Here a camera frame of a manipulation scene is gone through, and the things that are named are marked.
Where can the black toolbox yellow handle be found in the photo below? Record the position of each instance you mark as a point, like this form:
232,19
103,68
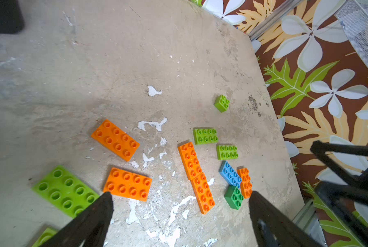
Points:
11,18

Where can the long orange lego plate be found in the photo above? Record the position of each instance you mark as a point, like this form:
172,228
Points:
197,177

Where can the blue lego plate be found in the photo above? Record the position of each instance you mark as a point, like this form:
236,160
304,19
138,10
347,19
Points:
230,175

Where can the lime green lego plate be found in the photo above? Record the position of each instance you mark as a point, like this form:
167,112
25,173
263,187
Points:
65,191
205,136
227,152

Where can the white wire basket right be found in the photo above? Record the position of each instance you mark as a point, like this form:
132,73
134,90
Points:
353,18

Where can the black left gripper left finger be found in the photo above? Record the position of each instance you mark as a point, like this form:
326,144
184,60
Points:
89,228

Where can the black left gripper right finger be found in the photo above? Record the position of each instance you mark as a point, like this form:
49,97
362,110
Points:
272,228

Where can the aluminium frame post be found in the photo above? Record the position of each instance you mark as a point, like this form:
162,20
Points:
275,16

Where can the dark green square lego brick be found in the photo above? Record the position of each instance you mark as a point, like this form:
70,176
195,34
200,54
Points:
234,197

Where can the small lime green lego brick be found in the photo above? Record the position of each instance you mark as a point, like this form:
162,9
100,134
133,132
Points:
222,103

